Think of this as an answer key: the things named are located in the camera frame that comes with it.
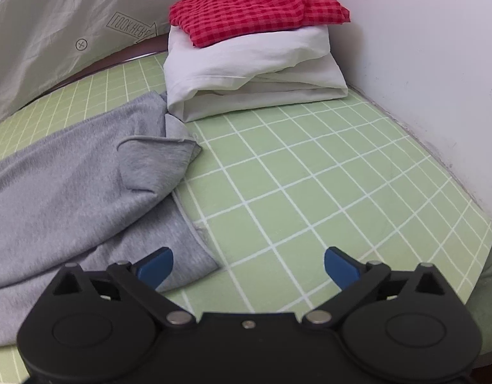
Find grey sweatpants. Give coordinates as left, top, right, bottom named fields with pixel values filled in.
left=0, top=91, right=220, bottom=348

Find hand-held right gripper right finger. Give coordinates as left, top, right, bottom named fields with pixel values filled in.
left=302, top=247, right=450, bottom=329

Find brown wooden bed frame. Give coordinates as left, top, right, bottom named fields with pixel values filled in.
left=34, top=44, right=169, bottom=97

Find red checked folded garment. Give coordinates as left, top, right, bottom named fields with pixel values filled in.
left=168, top=0, right=352, bottom=48

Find white folded garment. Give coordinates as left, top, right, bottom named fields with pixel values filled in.
left=164, top=0, right=349, bottom=123

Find grey carrot print sheet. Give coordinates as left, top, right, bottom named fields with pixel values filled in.
left=0, top=0, right=250, bottom=129

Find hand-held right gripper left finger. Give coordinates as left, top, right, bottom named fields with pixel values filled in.
left=50, top=247, right=196, bottom=329

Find green grid bedsheet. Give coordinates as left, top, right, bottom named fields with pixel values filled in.
left=0, top=51, right=492, bottom=384

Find light green curtain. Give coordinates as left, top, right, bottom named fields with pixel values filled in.
left=467, top=239, right=492, bottom=371

